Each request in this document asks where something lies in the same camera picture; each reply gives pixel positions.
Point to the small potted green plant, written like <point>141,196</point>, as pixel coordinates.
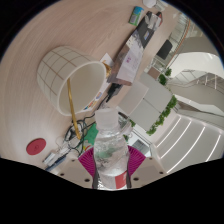
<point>168,71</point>
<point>162,79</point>

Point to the open grey notebook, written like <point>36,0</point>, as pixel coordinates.
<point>130,58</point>

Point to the black flat device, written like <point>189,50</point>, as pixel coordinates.
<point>114,91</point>

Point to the flat round red coaster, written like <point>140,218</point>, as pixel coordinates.
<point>36,146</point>

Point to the small teal item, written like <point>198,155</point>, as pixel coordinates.
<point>136,15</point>

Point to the clear red-labelled water bottle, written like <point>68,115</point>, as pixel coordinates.
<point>111,156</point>

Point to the small white object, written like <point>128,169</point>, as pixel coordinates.
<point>149,2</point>

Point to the ceiling light strips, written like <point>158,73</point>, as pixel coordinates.
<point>186,143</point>

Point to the dark printed packet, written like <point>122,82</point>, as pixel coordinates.
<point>148,28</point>

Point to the small white box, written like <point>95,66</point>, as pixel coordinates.
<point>50,156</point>

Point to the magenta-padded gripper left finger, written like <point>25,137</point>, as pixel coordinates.
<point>73,170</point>

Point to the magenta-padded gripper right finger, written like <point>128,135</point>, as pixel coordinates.
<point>148,170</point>

